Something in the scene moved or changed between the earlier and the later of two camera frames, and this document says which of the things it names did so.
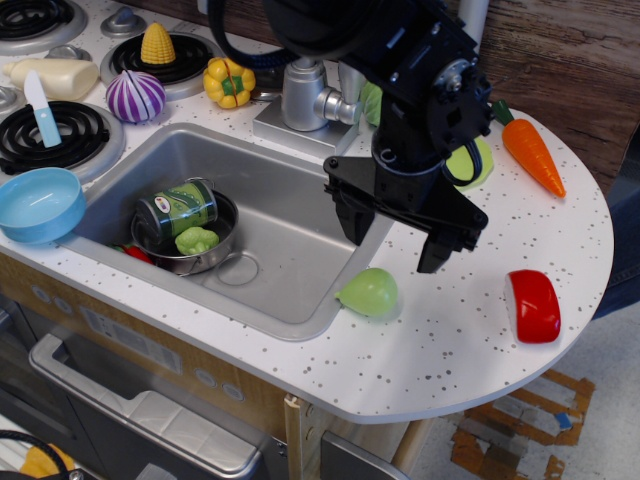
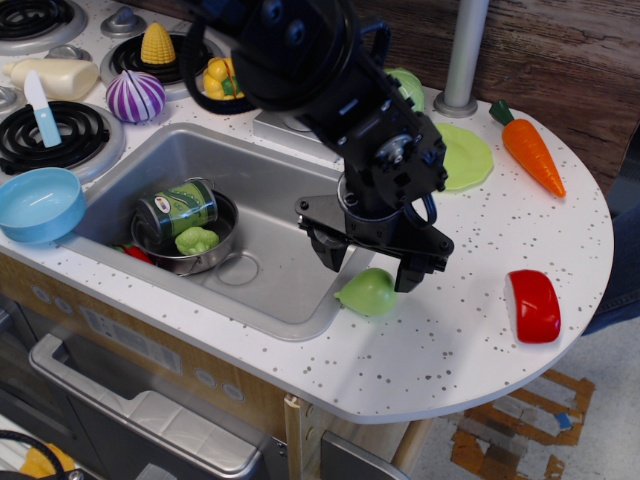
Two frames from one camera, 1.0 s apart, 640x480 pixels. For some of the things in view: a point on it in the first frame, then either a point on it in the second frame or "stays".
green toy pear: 371,291 stays
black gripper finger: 355,219 -> 331,247
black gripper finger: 441,242 -> 413,267
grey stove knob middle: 67,51 stays
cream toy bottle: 60,79 stays
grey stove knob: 124,23 stays
